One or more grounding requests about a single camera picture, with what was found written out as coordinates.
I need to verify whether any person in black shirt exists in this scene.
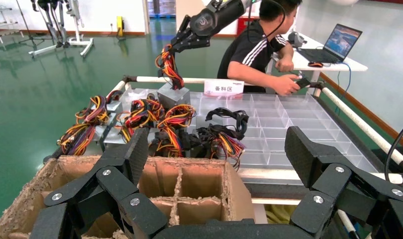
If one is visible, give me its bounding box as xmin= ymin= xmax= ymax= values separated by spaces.
xmin=217 ymin=0 xmax=303 ymax=94

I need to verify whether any black laptop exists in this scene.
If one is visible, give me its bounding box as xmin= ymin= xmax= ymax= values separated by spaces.
xmin=297 ymin=23 xmax=364 ymax=64

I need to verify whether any power supply with black-sleeved cables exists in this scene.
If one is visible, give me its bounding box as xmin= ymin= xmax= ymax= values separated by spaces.
xmin=195 ymin=124 xmax=246 ymax=171

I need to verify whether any white stand frame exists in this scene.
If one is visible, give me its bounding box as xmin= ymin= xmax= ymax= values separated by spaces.
xmin=27 ymin=0 xmax=95 ymax=59

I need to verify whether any person's left hand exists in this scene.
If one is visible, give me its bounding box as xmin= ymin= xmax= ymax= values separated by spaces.
xmin=275 ymin=57 xmax=295 ymax=73

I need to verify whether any white table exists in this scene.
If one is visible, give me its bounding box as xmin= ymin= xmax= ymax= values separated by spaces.
xmin=267 ymin=31 xmax=369 ymax=96

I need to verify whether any power supply with red cables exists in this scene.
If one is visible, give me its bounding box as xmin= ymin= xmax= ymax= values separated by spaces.
xmin=105 ymin=90 xmax=124 ymax=115

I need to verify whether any power supply with colourful cables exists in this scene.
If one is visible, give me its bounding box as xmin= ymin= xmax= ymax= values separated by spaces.
xmin=157 ymin=104 xmax=197 ymax=131
xmin=148 ymin=126 xmax=193 ymax=158
xmin=154 ymin=43 xmax=192 ymax=111
xmin=74 ymin=96 xmax=110 ymax=126
xmin=56 ymin=120 xmax=123 ymax=157

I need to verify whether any grey metal rack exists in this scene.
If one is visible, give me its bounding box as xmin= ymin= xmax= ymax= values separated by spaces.
xmin=0 ymin=4 xmax=25 ymax=45

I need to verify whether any red cabinet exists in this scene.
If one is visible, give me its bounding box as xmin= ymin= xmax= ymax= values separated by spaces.
xmin=236 ymin=14 xmax=262 ymax=36

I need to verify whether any brown cardboard divider box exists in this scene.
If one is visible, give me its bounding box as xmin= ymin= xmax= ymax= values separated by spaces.
xmin=0 ymin=155 xmax=256 ymax=239

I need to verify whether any blue cable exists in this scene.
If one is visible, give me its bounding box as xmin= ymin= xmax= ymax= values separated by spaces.
xmin=334 ymin=62 xmax=353 ymax=116

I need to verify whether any person's right forearm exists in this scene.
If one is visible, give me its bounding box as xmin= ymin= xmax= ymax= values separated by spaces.
xmin=227 ymin=61 xmax=283 ymax=90

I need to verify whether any black grey device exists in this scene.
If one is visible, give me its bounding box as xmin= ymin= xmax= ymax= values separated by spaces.
xmin=287 ymin=30 xmax=305 ymax=49

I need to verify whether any black legged robot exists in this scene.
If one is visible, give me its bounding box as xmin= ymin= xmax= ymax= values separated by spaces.
xmin=30 ymin=0 xmax=72 ymax=49

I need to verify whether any person's left forearm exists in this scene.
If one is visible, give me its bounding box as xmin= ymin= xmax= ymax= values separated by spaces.
xmin=276 ymin=43 xmax=295 ymax=65

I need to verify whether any clear plastic compartment tray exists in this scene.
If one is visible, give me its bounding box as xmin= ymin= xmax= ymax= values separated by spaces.
xmin=117 ymin=88 xmax=379 ymax=174

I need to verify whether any white sign with characters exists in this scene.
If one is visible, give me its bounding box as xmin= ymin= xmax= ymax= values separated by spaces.
xmin=203 ymin=80 xmax=245 ymax=99

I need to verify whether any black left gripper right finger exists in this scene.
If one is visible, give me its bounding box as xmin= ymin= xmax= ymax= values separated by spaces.
xmin=285 ymin=126 xmax=403 ymax=239

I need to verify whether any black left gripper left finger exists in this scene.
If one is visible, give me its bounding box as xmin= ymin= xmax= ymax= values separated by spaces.
xmin=30 ymin=127 xmax=170 ymax=239

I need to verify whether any clear plastic bag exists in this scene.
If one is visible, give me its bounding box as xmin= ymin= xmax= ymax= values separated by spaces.
xmin=127 ymin=88 xmax=148 ymax=100

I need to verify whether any power supply with black cables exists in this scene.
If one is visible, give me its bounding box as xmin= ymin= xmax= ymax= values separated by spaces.
xmin=194 ymin=107 xmax=251 ymax=141

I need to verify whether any power supply middle wire bundle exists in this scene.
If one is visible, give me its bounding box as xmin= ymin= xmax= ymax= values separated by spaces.
xmin=115 ymin=93 xmax=168 ymax=143

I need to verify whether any person's right hand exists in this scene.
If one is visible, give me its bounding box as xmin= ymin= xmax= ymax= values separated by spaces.
xmin=274 ymin=74 xmax=302 ymax=96

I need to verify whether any black handheld controller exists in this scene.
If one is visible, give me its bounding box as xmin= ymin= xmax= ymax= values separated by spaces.
xmin=294 ymin=76 xmax=312 ymax=90

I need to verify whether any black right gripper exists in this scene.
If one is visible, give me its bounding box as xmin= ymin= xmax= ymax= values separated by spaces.
xmin=171 ymin=9 xmax=224 ymax=54

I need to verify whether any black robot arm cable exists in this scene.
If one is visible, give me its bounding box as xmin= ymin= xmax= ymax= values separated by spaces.
xmin=384 ymin=117 xmax=403 ymax=174
xmin=247 ymin=0 xmax=287 ymax=40

